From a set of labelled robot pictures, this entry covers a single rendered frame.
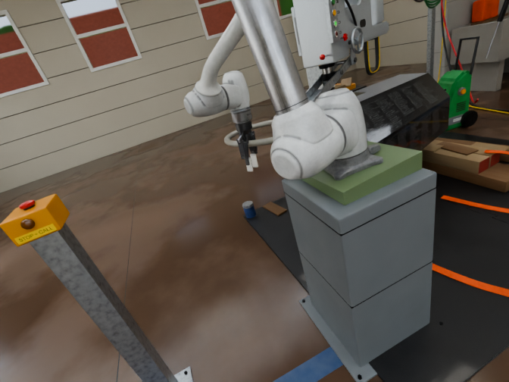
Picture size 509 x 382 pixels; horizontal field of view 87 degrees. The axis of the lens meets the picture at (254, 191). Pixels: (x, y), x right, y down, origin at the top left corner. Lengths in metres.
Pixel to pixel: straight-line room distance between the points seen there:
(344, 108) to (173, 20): 7.13
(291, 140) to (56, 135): 7.52
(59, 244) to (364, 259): 0.98
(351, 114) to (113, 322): 1.09
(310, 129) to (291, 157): 0.09
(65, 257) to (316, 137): 0.84
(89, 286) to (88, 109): 6.91
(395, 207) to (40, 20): 7.73
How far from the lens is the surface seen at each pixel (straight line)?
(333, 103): 0.92
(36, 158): 8.29
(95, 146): 7.93
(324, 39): 1.82
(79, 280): 1.08
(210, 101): 1.11
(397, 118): 2.11
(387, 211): 0.97
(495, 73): 5.01
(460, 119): 3.73
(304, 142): 0.76
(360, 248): 0.97
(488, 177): 2.54
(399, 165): 1.01
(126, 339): 1.26
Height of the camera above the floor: 1.30
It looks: 26 degrees down
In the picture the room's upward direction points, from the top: 17 degrees counter-clockwise
